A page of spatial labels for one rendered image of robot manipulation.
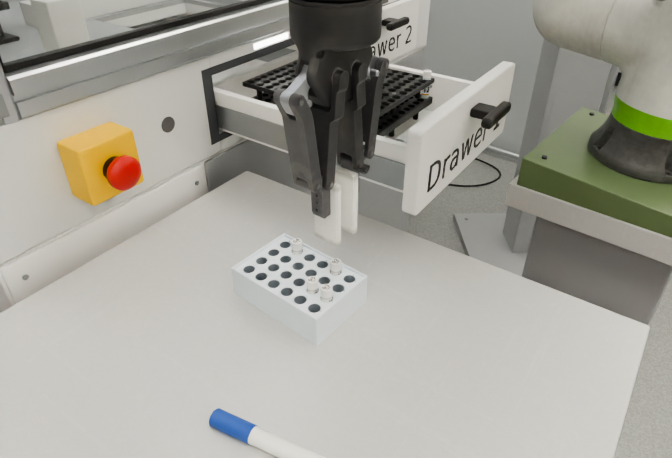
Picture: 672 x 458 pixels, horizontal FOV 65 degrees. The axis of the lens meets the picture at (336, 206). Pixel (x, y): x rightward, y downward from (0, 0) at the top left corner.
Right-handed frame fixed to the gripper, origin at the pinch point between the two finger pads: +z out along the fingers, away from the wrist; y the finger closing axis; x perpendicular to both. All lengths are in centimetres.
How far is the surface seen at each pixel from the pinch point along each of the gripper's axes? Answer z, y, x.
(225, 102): -0.1, 10.9, 29.2
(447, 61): 49, 187, 86
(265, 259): 8.8, -3.1, 7.8
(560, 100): 29, 117, 13
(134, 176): 0.9, -8.6, 22.4
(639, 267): 21, 40, -25
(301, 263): 8.7, -1.2, 4.0
